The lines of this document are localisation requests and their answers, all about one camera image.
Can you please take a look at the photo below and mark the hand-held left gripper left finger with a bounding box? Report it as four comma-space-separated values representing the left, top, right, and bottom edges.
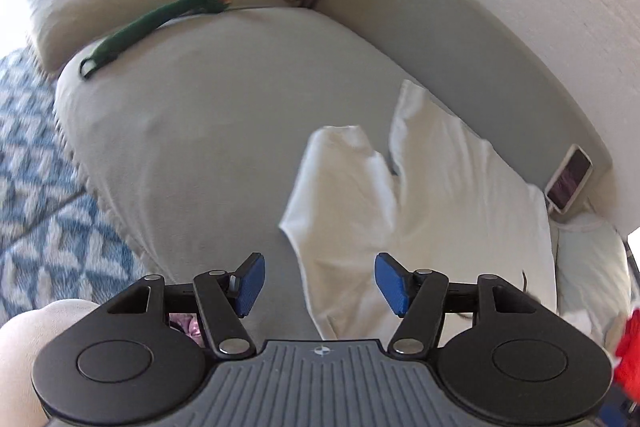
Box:
102, 252, 266, 356

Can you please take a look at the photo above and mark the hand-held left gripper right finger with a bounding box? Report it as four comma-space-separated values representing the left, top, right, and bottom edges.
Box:
374, 252, 546, 356

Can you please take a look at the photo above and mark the white t-shirt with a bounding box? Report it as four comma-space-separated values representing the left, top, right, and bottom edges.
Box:
279, 79, 559, 342

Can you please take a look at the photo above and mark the purple patterned cloth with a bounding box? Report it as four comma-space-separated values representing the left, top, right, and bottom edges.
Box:
169, 313, 207, 349

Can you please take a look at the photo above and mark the grey sofa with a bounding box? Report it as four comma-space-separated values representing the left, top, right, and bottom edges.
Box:
17, 0, 616, 343

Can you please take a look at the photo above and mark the smartphone in white case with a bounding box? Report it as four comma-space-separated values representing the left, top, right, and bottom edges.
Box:
545, 144, 594, 214

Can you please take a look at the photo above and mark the blue patterned rug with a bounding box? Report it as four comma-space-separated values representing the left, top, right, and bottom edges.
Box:
0, 47, 151, 325

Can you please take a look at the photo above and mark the person's leg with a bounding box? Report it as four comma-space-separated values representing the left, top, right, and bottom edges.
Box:
0, 299, 103, 427

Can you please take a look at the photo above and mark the red cloth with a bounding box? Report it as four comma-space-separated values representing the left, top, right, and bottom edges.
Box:
611, 306, 640, 389

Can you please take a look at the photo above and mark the green knitted stick toy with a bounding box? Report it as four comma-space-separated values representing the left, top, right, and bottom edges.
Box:
79, 0, 236, 81

